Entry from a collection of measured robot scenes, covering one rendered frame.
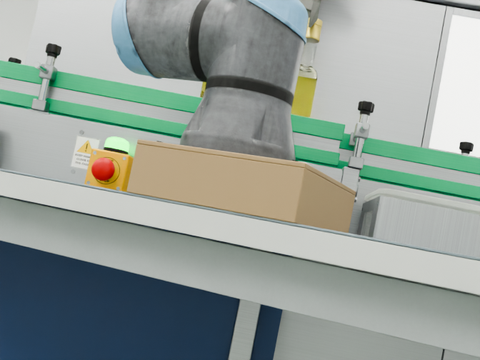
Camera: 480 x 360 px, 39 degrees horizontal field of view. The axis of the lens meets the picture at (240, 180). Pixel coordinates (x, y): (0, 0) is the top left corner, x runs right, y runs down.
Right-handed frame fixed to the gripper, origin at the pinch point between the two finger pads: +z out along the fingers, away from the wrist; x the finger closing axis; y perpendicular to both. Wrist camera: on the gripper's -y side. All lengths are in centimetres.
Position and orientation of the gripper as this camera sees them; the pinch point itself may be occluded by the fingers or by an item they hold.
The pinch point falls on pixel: (313, 24)
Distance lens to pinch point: 147.2
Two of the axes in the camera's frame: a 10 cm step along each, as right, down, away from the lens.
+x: -0.6, -0.9, -9.9
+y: -9.8, -1.9, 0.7
